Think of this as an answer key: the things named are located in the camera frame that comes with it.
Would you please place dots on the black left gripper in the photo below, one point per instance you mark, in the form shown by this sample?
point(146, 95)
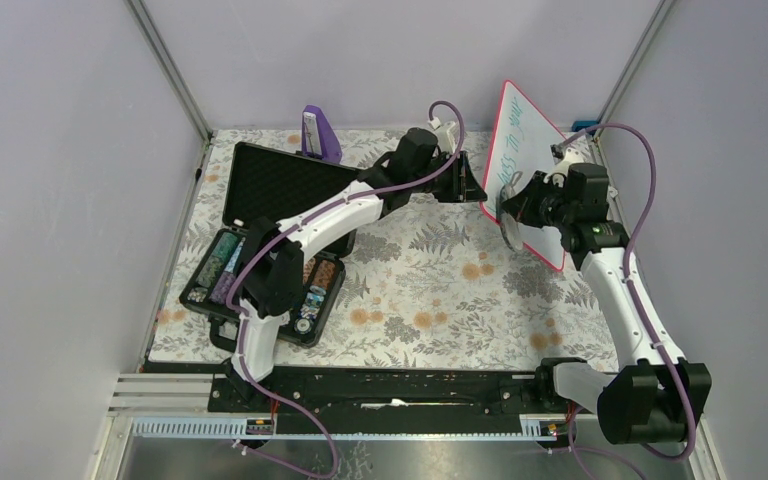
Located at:
point(463, 186)

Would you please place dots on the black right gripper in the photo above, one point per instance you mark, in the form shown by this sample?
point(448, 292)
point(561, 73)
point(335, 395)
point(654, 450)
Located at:
point(522, 205)

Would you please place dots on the grey round scrubber pad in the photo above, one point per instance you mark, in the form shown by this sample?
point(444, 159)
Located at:
point(508, 225)

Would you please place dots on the pink framed whiteboard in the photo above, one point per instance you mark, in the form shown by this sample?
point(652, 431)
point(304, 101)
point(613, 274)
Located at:
point(520, 146)

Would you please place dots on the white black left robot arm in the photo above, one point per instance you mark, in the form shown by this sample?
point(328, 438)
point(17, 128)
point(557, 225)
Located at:
point(318, 225)

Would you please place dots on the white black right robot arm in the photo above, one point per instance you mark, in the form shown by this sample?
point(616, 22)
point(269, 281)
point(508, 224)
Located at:
point(657, 396)

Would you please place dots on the floral table mat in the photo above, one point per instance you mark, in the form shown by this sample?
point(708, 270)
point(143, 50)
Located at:
point(431, 286)

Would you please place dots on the blue corner block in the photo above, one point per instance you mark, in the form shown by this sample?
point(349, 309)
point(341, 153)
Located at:
point(580, 125)

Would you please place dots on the purple metronome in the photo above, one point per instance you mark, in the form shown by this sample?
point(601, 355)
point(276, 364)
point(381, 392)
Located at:
point(318, 139)

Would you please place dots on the black poker chip case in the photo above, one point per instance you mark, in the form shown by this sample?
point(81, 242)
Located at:
point(265, 187)

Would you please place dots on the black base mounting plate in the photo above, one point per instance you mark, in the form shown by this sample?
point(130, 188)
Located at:
point(385, 402)

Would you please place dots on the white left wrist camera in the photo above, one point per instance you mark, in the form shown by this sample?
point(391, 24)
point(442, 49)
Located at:
point(447, 134)

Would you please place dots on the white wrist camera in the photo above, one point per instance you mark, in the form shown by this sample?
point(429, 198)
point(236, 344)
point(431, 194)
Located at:
point(447, 134)
point(565, 159)

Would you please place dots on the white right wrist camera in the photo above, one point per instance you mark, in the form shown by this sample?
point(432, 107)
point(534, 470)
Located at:
point(565, 159)

